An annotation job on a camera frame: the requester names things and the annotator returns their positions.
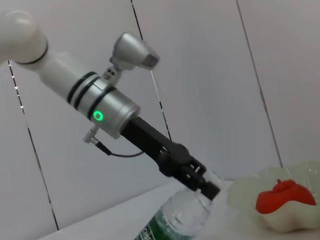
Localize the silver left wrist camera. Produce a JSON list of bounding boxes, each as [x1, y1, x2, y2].
[[103, 31, 161, 81]]

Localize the red-orange fruit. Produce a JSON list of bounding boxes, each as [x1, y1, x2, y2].
[[255, 178, 316, 215]]

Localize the clear green-label water bottle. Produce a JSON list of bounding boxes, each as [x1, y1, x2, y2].
[[134, 169, 231, 240]]

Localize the green glass fruit bowl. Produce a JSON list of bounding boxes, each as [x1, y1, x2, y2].
[[226, 159, 320, 234]]

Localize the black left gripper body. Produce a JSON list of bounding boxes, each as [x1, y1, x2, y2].
[[121, 116, 190, 178]]

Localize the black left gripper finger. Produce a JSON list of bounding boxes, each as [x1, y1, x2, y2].
[[172, 171, 221, 201], [186, 155, 208, 180]]

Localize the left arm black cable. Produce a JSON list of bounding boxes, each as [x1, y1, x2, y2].
[[83, 126, 144, 158]]

